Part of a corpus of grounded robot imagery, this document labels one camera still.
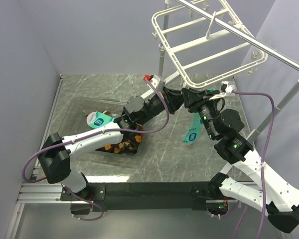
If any silver drying rack stand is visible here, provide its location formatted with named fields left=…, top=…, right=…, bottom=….
left=134, top=0, right=299, bottom=175

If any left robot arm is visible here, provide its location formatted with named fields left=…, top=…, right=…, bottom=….
left=38, top=87, right=184, bottom=200

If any white clip sock hanger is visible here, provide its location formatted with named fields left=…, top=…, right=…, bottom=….
left=151, top=0, right=268, bottom=89

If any clear plastic bin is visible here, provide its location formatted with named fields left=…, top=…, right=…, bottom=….
left=58, top=97, right=142, bottom=158

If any brown white striped sock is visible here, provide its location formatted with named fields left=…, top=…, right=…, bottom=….
left=102, top=111, right=117, bottom=118

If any aluminium extrusion rail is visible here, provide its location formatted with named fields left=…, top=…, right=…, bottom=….
left=18, top=184, right=263, bottom=203

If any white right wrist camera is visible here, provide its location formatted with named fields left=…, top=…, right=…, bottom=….
left=209, top=80, right=237, bottom=101

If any red black argyle sock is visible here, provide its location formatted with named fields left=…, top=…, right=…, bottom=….
left=133, top=134, right=142, bottom=143

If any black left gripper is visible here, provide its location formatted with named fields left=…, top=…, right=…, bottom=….
left=139, top=87, right=183, bottom=126

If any teal patterned sock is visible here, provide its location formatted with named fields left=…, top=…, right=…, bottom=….
left=86, top=112, right=115, bottom=129
left=182, top=113, right=203, bottom=144

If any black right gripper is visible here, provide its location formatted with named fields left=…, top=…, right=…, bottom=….
left=181, top=87, right=221, bottom=139

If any brown argyle sock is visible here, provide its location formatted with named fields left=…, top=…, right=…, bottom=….
left=96, top=140, right=140, bottom=154

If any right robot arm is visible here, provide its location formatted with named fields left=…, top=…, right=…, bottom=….
left=181, top=88, right=299, bottom=234

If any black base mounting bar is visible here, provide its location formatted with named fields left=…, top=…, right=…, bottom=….
left=61, top=181, right=230, bottom=216

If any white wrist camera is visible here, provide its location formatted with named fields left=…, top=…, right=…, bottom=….
left=144, top=75, right=165, bottom=91
left=209, top=80, right=237, bottom=101

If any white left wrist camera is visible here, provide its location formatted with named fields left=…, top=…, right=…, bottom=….
left=144, top=75, right=165, bottom=91

